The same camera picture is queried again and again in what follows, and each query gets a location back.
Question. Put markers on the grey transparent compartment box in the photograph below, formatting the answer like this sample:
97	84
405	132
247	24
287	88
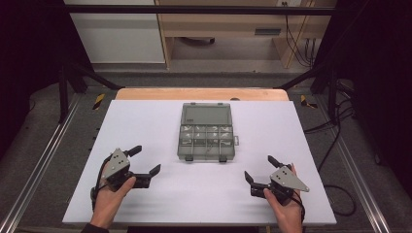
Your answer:
206	136

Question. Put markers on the black metal frame stand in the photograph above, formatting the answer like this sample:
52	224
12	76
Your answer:
332	93
63	97

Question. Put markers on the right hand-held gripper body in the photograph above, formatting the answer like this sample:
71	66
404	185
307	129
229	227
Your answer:
285	181

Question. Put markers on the light wooden desk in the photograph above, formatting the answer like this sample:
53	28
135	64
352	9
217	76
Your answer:
220	24

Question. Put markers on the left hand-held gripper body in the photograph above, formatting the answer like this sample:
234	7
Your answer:
116	168

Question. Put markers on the dark curtain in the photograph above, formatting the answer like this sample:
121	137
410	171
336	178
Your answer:
382	81
29	64

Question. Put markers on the person's right hand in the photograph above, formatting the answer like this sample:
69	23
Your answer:
285	213

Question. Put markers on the white wall socket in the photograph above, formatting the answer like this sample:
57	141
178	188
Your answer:
290	2

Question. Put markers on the white table board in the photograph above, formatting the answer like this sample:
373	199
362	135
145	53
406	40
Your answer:
200	194

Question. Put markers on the grey desk label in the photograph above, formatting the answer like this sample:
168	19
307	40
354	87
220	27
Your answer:
267	31

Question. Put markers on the white cabinet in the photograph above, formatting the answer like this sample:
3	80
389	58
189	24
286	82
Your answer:
116	35

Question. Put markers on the person's left hand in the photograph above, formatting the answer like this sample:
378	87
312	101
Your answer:
108	204

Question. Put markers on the aluminium floor rail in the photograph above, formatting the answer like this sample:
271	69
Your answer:
356	174
45	155

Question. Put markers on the black horizontal frame bar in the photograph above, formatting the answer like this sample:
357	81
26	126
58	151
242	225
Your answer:
194	9

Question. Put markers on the group of silver fasteners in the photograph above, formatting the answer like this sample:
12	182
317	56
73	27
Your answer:
207	132

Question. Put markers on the wooden table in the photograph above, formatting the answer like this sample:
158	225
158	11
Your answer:
181	94

